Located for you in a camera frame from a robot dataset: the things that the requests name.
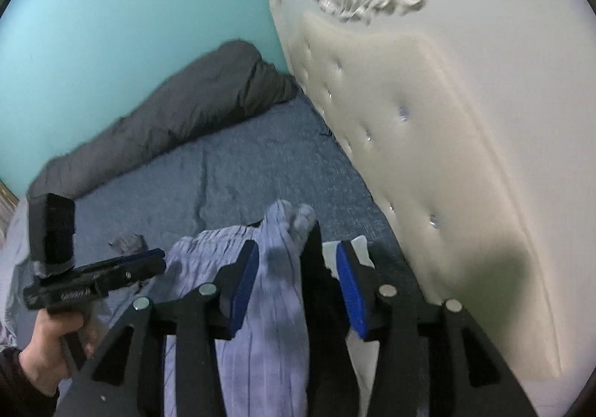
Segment light blue plaid shorts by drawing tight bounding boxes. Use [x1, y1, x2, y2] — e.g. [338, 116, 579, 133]
[134, 198, 318, 417]

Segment white folded clothes stack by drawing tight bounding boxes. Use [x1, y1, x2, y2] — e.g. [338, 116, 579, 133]
[322, 235, 380, 416]

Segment person's left hand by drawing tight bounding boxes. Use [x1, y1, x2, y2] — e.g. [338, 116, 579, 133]
[19, 309, 105, 397]

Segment light grey sheet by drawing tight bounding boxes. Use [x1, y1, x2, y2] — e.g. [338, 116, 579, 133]
[0, 197, 30, 350]

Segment dark grey garment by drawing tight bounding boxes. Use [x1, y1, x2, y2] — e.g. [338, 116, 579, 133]
[109, 235, 148, 256]

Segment black folded garment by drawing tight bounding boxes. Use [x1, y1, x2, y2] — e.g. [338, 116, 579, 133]
[300, 225, 359, 416]

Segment blue patterned bed cover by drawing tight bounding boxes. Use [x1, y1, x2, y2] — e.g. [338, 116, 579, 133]
[73, 95, 419, 298]

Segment dark grey rolled duvet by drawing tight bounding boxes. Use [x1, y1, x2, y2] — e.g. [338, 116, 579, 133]
[26, 40, 298, 199]

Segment cream tufted headboard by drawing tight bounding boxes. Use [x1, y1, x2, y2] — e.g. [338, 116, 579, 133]
[269, 0, 595, 416]

